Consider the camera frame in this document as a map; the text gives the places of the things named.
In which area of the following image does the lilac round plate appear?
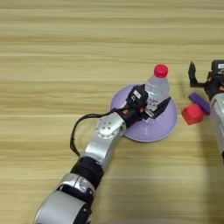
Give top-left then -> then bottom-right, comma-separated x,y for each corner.
109,83 -> 179,144

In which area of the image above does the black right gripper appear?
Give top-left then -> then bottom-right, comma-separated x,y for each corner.
187,60 -> 224,101

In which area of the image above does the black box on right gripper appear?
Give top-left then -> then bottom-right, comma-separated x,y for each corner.
211,59 -> 224,81

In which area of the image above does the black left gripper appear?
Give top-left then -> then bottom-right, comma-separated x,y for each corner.
116,83 -> 172,130

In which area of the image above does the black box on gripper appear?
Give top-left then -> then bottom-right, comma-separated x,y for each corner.
125,87 -> 150,109
211,59 -> 224,81

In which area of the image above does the red cube block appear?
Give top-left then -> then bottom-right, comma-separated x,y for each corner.
181,103 -> 206,127

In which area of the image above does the purple bar block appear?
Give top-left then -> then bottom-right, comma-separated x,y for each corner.
187,92 -> 212,116

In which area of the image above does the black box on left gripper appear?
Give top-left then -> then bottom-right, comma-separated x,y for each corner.
125,87 -> 150,109

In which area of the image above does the clear bottle with red cap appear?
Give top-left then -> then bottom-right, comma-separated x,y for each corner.
143,63 -> 172,117

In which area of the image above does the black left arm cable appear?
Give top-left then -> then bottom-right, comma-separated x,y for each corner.
69,111 -> 118,158

